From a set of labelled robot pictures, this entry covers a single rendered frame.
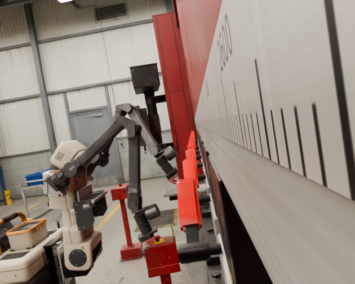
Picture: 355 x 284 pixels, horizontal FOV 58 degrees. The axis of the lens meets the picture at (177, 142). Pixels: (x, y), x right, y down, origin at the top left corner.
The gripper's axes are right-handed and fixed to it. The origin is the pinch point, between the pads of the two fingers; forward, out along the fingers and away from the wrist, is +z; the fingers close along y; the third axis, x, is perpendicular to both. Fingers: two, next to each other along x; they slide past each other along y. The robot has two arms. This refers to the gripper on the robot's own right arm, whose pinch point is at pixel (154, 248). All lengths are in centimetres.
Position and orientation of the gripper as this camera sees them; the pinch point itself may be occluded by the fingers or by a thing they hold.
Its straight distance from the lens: 170.9
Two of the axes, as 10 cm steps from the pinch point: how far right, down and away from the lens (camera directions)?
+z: 4.1, 9.1, 0.8
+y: 9.0, -4.2, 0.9
